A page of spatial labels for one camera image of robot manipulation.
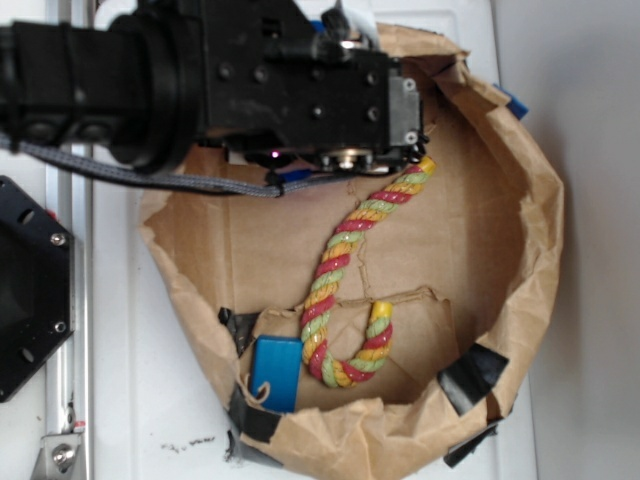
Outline blue rectangular block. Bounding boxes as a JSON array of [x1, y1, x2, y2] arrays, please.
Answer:
[[250, 335, 303, 413]]

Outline grey braided cable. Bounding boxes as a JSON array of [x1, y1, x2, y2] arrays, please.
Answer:
[[0, 134, 286, 199]]

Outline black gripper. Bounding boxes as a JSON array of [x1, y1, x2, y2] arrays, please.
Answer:
[[202, 1, 424, 172]]

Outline multicolour twisted rope toy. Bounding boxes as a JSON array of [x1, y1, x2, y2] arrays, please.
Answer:
[[300, 155, 436, 388]]

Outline brown paper bag bin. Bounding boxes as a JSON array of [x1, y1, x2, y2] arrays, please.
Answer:
[[140, 25, 564, 479]]

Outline metal corner bracket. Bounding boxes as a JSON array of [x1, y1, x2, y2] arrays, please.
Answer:
[[30, 433, 85, 480]]

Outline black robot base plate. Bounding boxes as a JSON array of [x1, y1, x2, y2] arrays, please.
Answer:
[[1, 176, 73, 403]]

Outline aluminium extrusion rail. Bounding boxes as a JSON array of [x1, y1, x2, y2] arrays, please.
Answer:
[[43, 0, 96, 480]]

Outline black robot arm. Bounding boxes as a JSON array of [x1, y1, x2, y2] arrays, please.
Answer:
[[1, 1, 422, 174]]

